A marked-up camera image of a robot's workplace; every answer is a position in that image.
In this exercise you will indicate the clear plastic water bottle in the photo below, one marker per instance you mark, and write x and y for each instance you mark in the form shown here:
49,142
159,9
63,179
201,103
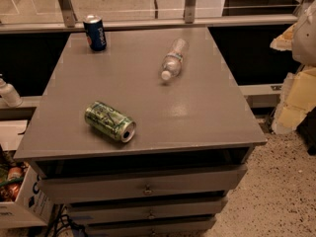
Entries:
173,61

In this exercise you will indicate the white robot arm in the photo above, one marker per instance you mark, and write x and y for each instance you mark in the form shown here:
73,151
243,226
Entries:
298,91

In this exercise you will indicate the white spray bottle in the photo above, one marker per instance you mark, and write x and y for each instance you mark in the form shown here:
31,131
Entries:
9,94

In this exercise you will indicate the grey drawer cabinet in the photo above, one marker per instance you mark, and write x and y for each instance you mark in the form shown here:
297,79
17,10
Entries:
198,119

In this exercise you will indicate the green soda can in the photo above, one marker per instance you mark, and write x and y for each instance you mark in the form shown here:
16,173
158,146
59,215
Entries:
110,122

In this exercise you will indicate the blue Pepsi can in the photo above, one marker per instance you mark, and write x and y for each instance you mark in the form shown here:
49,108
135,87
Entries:
95,34

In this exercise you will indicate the bottom grey drawer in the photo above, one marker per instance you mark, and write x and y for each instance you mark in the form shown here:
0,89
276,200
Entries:
150,228

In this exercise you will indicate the grey drawer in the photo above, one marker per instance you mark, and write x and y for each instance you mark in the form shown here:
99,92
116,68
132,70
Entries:
143,185
150,228
147,210

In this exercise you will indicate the top grey drawer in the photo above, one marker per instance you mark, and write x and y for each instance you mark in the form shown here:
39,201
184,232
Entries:
143,185

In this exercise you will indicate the middle grey drawer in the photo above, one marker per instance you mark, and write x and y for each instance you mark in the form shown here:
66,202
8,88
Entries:
147,210

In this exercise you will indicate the white cardboard box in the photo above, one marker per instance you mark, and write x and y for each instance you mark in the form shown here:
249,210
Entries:
32,207

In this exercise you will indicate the metal railing frame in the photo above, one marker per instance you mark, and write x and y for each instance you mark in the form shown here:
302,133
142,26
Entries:
35,16

